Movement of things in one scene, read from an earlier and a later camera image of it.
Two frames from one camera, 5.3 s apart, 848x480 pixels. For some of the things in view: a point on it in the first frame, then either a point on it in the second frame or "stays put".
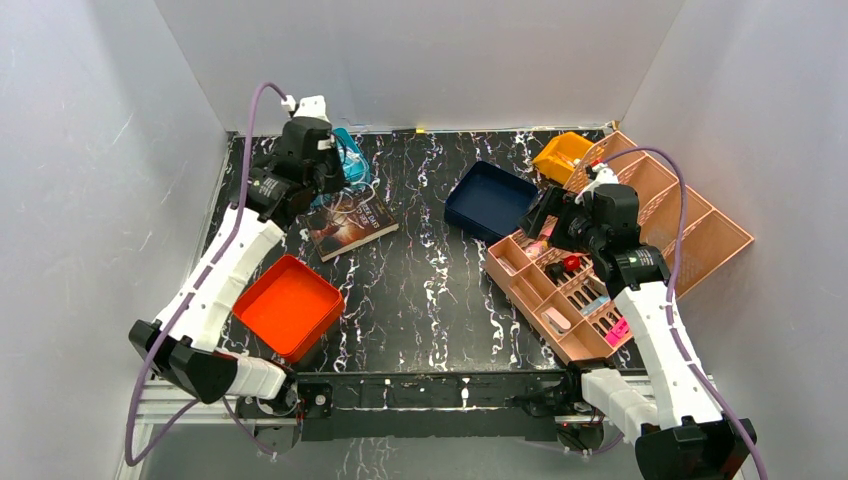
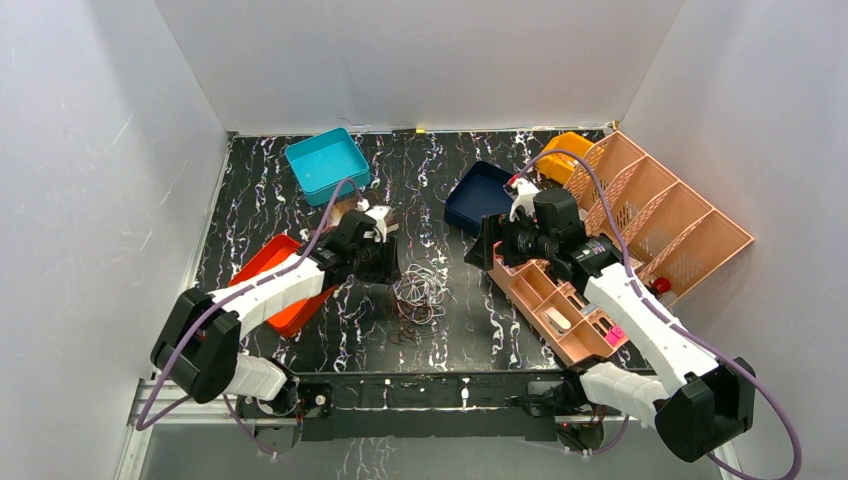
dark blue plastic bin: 490,201 stays put
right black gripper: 557,202 to 495,228
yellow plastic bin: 558,157 stays put
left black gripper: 329,168 to 383,258
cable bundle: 359,188 to 419,296
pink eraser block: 619,330 stays put
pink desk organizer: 568,296 stays put
